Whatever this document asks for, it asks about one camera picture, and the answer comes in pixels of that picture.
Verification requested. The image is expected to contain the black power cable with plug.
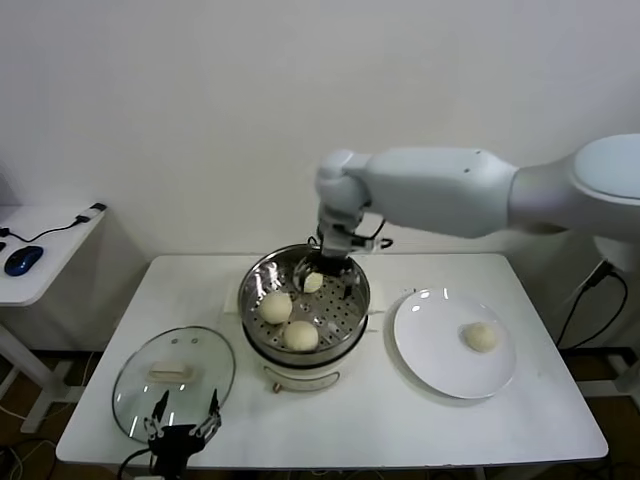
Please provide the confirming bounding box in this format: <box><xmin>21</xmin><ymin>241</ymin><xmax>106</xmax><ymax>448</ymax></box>
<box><xmin>556</xmin><ymin>258</ymin><xmax>630</xmax><ymax>350</ymax></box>

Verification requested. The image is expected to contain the black usb cable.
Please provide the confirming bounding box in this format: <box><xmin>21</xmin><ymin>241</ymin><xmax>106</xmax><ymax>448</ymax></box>
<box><xmin>0</xmin><ymin>202</ymin><xmax>108</xmax><ymax>242</ymax></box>

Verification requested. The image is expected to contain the blue computer mouse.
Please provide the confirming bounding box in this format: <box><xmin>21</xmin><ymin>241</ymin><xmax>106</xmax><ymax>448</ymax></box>
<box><xmin>3</xmin><ymin>246</ymin><xmax>44</xmax><ymax>277</ymax></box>

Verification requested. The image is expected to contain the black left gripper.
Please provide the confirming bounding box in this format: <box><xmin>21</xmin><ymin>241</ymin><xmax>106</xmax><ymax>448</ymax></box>
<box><xmin>143</xmin><ymin>388</ymin><xmax>223</xmax><ymax>476</ymax></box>

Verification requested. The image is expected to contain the round white plate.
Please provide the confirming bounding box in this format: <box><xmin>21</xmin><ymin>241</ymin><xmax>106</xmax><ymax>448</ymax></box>
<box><xmin>392</xmin><ymin>288</ymin><xmax>517</xmax><ymax>400</ymax></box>

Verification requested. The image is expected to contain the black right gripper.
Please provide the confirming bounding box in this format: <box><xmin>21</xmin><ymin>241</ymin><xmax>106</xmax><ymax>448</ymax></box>
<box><xmin>293</xmin><ymin>219</ymin><xmax>365</xmax><ymax>302</ymax></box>

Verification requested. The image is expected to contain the black sleeved left wrist cable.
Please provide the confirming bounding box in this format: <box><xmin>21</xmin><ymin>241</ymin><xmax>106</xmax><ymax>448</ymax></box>
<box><xmin>118</xmin><ymin>447</ymin><xmax>154</xmax><ymax>476</ymax></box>

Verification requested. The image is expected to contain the white side desk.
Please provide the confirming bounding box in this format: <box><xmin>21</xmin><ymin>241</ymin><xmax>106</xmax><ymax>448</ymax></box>
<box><xmin>0</xmin><ymin>202</ymin><xmax>151</xmax><ymax>436</ymax></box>

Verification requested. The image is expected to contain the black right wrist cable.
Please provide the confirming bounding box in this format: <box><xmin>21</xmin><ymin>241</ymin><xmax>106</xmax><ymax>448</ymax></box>
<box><xmin>349</xmin><ymin>217</ymin><xmax>394</xmax><ymax>251</ymax></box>

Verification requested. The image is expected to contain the round glass pot lid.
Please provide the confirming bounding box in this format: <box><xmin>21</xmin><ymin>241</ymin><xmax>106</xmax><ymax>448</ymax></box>
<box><xmin>110</xmin><ymin>326</ymin><xmax>236</xmax><ymax>444</ymax></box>

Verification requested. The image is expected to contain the stainless steel steamer basket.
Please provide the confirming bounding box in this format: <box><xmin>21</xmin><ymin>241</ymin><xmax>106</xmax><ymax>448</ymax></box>
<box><xmin>236</xmin><ymin>243</ymin><xmax>372</xmax><ymax>357</ymax></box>

